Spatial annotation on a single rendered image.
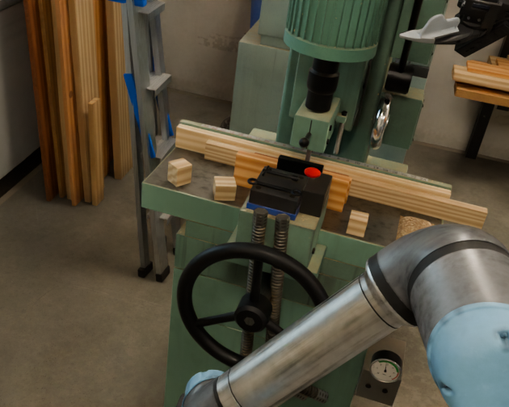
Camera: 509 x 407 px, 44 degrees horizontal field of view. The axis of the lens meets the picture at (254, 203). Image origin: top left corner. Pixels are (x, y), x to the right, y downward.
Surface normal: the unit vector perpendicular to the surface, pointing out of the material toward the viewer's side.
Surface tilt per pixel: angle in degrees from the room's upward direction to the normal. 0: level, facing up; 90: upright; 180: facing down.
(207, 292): 90
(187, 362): 90
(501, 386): 87
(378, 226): 0
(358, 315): 67
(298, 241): 90
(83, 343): 0
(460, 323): 52
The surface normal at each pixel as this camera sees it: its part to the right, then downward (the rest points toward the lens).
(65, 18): 0.97, 0.20
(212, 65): -0.23, 0.50
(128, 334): 0.12, -0.84
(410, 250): -0.82, -0.50
